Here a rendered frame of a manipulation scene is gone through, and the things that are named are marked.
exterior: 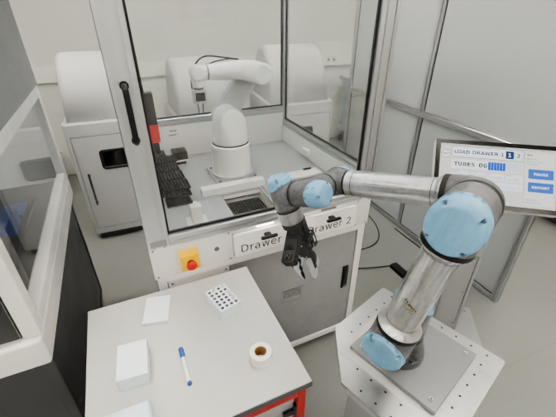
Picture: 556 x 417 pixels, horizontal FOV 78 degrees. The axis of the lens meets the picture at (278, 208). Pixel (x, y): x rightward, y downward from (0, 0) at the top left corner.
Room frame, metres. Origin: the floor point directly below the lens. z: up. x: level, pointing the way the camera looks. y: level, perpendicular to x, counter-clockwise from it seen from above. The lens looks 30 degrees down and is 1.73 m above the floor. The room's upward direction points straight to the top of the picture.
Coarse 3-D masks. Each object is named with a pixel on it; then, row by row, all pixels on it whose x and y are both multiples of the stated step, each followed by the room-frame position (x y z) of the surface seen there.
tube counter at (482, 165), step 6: (480, 162) 1.45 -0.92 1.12; (486, 162) 1.44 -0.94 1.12; (492, 162) 1.44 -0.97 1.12; (498, 162) 1.43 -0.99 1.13; (480, 168) 1.43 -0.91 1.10; (486, 168) 1.42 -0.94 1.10; (492, 168) 1.42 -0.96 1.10; (498, 168) 1.42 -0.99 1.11; (504, 168) 1.41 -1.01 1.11; (510, 168) 1.41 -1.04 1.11; (516, 168) 1.40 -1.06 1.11; (522, 168) 1.40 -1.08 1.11
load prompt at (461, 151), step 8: (456, 152) 1.49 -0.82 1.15; (464, 152) 1.49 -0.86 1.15; (472, 152) 1.48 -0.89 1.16; (480, 152) 1.48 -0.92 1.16; (488, 152) 1.47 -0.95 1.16; (496, 152) 1.46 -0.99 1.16; (504, 152) 1.46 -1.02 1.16; (512, 152) 1.45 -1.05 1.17; (520, 152) 1.45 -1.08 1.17; (504, 160) 1.44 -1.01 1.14; (512, 160) 1.43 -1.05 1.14; (520, 160) 1.43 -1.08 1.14
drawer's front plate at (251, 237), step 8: (272, 224) 1.23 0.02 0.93; (280, 224) 1.23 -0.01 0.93; (240, 232) 1.17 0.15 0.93; (248, 232) 1.17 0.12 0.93; (256, 232) 1.18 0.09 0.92; (272, 232) 1.21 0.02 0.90; (280, 232) 1.23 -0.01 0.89; (240, 240) 1.15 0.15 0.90; (248, 240) 1.17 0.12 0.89; (256, 240) 1.18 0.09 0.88; (264, 240) 1.19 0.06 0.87; (272, 240) 1.21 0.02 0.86; (280, 240) 1.23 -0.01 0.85; (240, 248) 1.15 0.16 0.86; (248, 248) 1.16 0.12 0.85; (256, 248) 1.18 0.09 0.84; (264, 248) 1.19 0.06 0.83
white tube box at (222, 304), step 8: (216, 288) 0.98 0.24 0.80; (224, 288) 0.98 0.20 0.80; (208, 296) 0.94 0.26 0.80; (216, 296) 0.94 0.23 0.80; (224, 296) 0.94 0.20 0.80; (216, 304) 0.90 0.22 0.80; (224, 304) 0.90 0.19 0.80; (232, 304) 0.90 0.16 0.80; (240, 304) 0.91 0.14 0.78; (216, 312) 0.89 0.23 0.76; (224, 312) 0.87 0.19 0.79; (232, 312) 0.89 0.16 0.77
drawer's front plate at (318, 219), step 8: (336, 208) 1.36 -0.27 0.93; (344, 208) 1.36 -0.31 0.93; (352, 208) 1.38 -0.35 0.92; (312, 216) 1.29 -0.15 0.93; (320, 216) 1.31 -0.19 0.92; (336, 216) 1.34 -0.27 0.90; (344, 216) 1.36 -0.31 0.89; (352, 216) 1.38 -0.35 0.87; (312, 224) 1.29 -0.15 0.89; (320, 224) 1.31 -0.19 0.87; (344, 224) 1.37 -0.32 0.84; (352, 224) 1.39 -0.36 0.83; (320, 232) 1.31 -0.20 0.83
